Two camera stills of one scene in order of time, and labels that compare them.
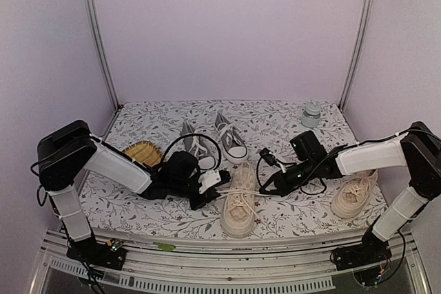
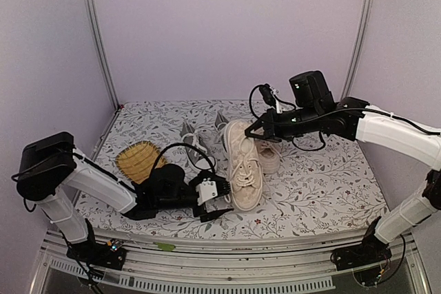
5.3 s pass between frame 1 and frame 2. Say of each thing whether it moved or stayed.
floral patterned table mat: stayed
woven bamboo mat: stayed
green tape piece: stayed
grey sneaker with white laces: stayed
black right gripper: moved
